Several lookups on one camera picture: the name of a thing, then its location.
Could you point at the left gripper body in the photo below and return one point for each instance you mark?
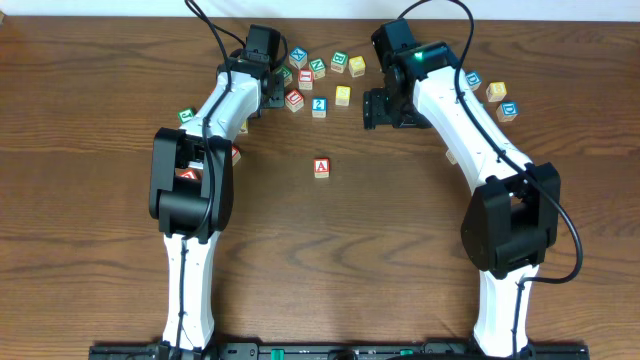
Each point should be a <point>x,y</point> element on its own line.
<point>275,93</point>

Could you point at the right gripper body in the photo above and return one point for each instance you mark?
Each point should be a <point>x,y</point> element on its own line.
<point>370,110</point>

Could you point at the blue 2 block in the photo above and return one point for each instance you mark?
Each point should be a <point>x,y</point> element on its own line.
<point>319,107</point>

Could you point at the red A block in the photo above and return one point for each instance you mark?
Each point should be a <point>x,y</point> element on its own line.
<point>321,168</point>

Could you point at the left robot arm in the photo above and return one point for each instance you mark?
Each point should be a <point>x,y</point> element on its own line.
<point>191,191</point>

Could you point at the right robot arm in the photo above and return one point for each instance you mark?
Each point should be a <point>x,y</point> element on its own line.
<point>512,219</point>

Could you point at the green F block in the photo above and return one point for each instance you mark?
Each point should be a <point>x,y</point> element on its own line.
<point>286,74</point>

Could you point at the red U block centre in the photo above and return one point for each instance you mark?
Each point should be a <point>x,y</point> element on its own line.
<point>294,100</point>

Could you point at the red u block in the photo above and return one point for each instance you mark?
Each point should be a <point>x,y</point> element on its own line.
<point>190,174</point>
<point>294,100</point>

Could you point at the red H block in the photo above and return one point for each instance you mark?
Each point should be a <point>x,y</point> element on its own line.
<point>305,79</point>

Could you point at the blue X block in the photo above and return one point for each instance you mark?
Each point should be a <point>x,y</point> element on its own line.
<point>298,57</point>

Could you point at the green N block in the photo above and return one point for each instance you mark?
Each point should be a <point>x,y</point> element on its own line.
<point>317,68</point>

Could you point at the yellow G block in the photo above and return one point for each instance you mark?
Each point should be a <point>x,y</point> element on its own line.
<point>244,127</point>

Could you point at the yellow block top centre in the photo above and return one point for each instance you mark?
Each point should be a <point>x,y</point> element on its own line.
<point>357,66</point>

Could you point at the green B block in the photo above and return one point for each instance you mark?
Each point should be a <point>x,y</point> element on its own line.
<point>339,62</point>

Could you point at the yellow K block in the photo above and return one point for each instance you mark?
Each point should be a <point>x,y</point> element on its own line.
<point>450,157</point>

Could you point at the red Y block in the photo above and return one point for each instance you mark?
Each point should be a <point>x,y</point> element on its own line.
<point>236,155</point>

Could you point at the blue D block upper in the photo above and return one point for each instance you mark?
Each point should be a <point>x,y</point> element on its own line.
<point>474,80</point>

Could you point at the blue d block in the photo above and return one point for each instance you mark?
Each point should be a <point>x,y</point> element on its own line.
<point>474,80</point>
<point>507,111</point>

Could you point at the green J block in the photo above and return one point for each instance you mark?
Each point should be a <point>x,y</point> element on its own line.
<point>186,115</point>

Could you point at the yellow 8 block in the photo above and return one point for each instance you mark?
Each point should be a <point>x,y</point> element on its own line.
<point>496,91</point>

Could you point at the blue D block right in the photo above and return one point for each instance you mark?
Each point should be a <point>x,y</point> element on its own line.
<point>507,111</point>

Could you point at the red U block lower left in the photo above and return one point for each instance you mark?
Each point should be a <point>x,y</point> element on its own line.
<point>190,174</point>

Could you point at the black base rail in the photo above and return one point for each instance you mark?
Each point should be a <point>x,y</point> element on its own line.
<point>253,351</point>

